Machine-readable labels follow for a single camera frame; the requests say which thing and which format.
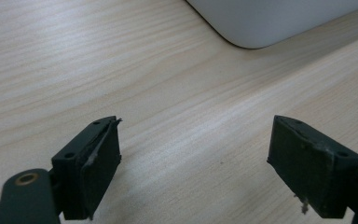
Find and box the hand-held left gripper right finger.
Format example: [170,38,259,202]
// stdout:
[266,114,358,219]

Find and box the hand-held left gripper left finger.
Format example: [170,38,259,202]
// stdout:
[50,115,123,221]

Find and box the white rounded tray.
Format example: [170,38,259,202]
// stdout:
[185,0,358,50]

